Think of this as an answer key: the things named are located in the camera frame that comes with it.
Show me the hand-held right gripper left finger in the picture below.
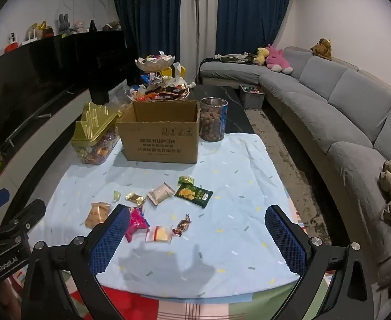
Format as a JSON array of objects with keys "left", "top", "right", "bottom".
[{"left": 22, "top": 203, "right": 131, "bottom": 320}]

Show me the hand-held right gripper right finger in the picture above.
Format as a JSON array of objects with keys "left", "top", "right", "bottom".
[{"left": 264, "top": 204, "right": 383, "bottom": 320}]

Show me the red white-printed snack packet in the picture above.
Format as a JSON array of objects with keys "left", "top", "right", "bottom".
[{"left": 125, "top": 207, "right": 149, "bottom": 243}]

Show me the beige pink snack packet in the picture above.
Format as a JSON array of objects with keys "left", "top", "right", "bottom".
[{"left": 147, "top": 182, "right": 176, "bottom": 206}]

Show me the brown cardboard box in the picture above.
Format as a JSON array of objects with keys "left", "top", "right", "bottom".
[{"left": 116, "top": 100, "right": 201, "bottom": 165}]

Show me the orange snack packet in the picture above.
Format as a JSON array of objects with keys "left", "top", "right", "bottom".
[{"left": 84, "top": 202, "right": 112, "bottom": 229}]

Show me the gold foil snack packet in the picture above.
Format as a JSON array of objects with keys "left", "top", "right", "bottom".
[{"left": 125, "top": 191, "right": 146, "bottom": 206}]

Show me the clear yellow snack packet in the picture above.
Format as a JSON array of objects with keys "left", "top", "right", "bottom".
[{"left": 145, "top": 226, "right": 173, "bottom": 243}]

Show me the light blue confetti-print cloth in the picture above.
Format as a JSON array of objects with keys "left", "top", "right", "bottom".
[{"left": 35, "top": 133, "right": 301, "bottom": 299}]

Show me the brown twist-wrapped candy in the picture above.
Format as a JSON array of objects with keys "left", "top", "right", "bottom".
[{"left": 172, "top": 213, "right": 192, "bottom": 238}]

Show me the white television cabinet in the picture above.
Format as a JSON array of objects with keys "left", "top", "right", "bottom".
[{"left": 0, "top": 87, "right": 94, "bottom": 194}]

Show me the patterned floor rug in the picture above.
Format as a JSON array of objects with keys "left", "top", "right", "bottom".
[{"left": 245, "top": 108, "right": 331, "bottom": 245}]

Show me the dark green snack packet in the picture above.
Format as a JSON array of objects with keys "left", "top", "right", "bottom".
[{"left": 175, "top": 183, "right": 214, "bottom": 209}]

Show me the plaid blanket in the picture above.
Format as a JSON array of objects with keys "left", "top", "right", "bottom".
[{"left": 12, "top": 267, "right": 349, "bottom": 320}]

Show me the gold-lidded clear candy container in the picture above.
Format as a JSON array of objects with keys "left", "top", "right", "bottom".
[{"left": 71, "top": 102, "right": 121, "bottom": 165}]

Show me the large black television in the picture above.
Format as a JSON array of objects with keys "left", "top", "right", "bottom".
[{"left": 0, "top": 31, "right": 129, "bottom": 147}]

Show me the grey sectional sofa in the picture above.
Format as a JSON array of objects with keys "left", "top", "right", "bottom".
[{"left": 199, "top": 47, "right": 391, "bottom": 274}]

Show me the clear jar of round nuts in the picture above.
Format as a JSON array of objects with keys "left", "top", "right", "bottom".
[{"left": 199, "top": 97, "right": 228, "bottom": 142}]

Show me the grey storage bin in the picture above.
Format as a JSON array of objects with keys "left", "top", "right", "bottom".
[{"left": 239, "top": 84, "right": 266, "bottom": 110}]

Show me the tiered snack tray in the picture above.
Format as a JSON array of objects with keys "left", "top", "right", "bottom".
[{"left": 127, "top": 51, "right": 192, "bottom": 102}]

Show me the yellow gold figurine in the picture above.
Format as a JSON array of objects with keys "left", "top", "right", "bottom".
[{"left": 25, "top": 22, "right": 54, "bottom": 41}]

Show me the yellow box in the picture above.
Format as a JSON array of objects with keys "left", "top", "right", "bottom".
[{"left": 160, "top": 63, "right": 187, "bottom": 78}]

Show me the pink plush toy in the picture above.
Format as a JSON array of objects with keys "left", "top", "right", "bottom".
[{"left": 265, "top": 44, "right": 293, "bottom": 74}]

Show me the grey rabbit plush toy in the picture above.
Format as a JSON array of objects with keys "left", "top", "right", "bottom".
[{"left": 58, "top": 13, "right": 72, "bottom": 35}]

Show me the yellow plush toy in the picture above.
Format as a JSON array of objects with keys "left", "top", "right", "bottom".
[{"left": 254, "top": 47, "right": 270, "bottom": 65}]

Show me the brown plush toy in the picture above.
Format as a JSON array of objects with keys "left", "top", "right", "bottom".
[{"left": 310, "top": 38, "right": 333, "bottom": 61}]

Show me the dark blue curtain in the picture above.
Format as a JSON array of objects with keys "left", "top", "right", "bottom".
[
  {"left": 215, "top": 0, "right": 293, "bottom": 59},
  {"left": 111, "top": 0, "right": 183, "bottom": 74}
]

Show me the white sheer curtain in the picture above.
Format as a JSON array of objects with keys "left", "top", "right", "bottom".
[{"left": 181, "top": 0, "right": 220, "bottom": 85}]

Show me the white security camera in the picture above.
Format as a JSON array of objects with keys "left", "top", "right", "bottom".
[{"left": 5, "top": 33, "right": 18, "bottom": 53}]

